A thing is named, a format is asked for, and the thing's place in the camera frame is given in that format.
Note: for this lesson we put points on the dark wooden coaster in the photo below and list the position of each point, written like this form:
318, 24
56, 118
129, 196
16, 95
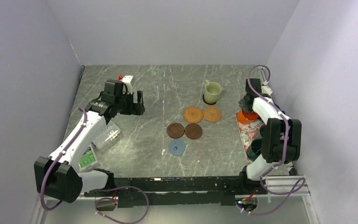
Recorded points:
193, 131
175, 130

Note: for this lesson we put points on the dark teal mug lower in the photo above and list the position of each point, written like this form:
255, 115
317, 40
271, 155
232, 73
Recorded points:
254, 149

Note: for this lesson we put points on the clear plastic screw box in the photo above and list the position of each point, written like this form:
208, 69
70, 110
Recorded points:
111, 134

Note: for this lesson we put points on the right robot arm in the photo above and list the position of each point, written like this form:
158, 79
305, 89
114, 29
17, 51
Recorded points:
280, 140

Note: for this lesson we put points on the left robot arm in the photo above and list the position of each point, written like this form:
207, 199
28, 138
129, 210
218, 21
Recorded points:
58, 175

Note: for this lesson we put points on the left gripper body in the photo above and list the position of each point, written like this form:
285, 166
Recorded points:
125, 103

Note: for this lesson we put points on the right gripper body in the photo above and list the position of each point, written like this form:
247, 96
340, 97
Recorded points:
244, 107

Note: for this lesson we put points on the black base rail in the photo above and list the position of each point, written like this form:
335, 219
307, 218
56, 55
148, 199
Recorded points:
223, 190

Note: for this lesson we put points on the cream green mug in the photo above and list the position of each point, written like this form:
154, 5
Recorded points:
212, 91

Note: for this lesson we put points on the green label plastic box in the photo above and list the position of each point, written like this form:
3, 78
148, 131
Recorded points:
89, 160

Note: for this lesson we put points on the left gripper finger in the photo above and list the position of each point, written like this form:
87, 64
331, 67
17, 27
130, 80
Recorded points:
138, 109
140, 97

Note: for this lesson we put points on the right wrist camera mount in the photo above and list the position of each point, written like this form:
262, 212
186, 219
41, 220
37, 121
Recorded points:
266, 89

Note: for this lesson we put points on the blue round coaster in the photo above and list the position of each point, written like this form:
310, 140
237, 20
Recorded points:
177, 147

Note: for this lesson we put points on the floral pattern tray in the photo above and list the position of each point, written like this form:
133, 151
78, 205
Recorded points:
249, 133

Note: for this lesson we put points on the orange glossy mug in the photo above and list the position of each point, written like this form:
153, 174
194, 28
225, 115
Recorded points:
246, 118

